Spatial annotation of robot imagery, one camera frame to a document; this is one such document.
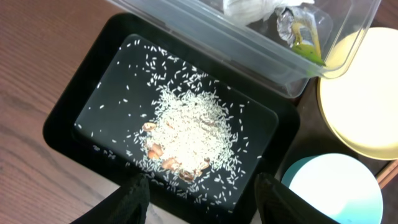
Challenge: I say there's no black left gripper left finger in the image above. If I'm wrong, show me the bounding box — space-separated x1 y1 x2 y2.
71 174 150 224

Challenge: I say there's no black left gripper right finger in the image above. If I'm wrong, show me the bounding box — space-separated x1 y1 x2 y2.
254 172 337 224

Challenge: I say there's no light blue plastic bowl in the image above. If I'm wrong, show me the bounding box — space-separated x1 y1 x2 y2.
282 153 383 224

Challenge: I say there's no leftover white rice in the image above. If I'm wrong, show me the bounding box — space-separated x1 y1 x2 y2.
74 35 278 213

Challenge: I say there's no yellow plastic plate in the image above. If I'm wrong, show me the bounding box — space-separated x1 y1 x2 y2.
317 27 397 161

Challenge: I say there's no silver green snack wrapper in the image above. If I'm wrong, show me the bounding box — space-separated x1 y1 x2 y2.
274 6 326 66

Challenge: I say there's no black food waste tray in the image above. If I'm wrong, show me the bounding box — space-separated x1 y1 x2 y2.
43 13 300 223

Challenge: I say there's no clear plastic waste bin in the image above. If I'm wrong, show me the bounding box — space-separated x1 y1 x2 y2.
114 0 380 98

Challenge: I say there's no dark brown serving tray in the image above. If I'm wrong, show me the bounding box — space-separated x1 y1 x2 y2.
275 18 398 224

